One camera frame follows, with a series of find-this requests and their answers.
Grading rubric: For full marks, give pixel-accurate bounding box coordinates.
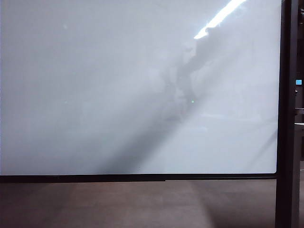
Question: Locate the white glass board black frame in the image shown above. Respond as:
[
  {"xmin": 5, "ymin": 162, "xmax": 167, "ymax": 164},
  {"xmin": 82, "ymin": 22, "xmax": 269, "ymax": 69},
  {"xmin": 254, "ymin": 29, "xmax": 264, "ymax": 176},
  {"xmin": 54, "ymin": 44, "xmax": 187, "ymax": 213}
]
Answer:
[{"xmin": 0, "ymin": 0, "xmax": 283, "ymax": 183}]

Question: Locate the black board stand post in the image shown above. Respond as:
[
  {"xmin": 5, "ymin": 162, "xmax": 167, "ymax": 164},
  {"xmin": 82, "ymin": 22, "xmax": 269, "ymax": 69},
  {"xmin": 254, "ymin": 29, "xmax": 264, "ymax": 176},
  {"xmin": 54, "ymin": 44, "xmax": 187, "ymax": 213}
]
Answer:
[{"xmin": 275, "ymin": 0, "xmax": 300, "ymax": 228}]

